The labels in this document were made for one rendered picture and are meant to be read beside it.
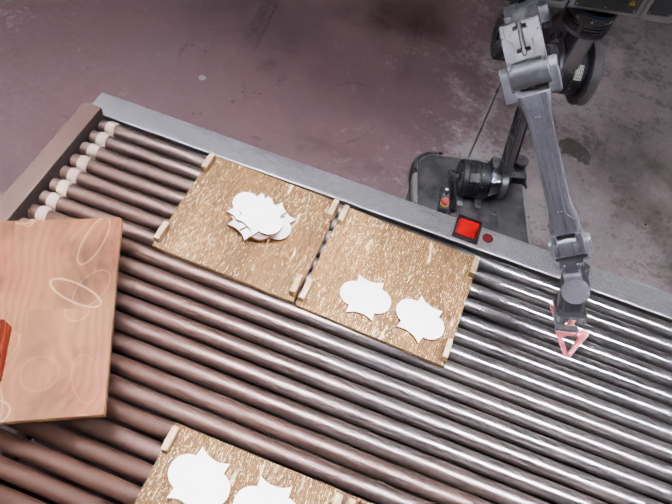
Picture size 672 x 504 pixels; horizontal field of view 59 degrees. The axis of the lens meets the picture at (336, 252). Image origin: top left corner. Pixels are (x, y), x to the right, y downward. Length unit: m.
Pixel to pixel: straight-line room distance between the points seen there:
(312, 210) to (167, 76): 1.92
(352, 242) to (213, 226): 0.39
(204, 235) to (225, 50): 2.08
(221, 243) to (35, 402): 0.59
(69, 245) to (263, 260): 0.48
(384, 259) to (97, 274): 0.74
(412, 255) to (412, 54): 2.21
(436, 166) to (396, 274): 1.27
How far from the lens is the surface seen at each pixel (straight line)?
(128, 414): 1.49
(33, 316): 1.51
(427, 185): 2.74
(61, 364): 1.44
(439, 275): 1.66
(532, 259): 1.81
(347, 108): 3.32
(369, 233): 1.68
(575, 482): 1.60
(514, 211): 2.79
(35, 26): 3.91
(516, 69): 1.25
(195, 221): 1.69
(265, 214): 1.63
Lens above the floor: 2.32
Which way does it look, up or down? 58 degrees down
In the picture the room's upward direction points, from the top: 12 degrees clockwise
